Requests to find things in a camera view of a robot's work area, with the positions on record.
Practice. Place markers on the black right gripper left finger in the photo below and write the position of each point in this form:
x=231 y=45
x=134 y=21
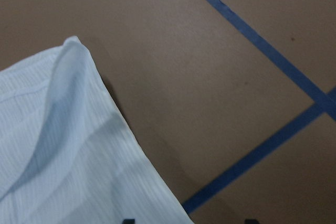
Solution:
x=128 y=221

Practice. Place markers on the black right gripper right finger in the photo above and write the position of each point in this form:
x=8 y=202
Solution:
x=251 y=221

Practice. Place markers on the light blue button-up shirt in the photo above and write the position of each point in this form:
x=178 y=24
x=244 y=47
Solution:
x=67 y=153

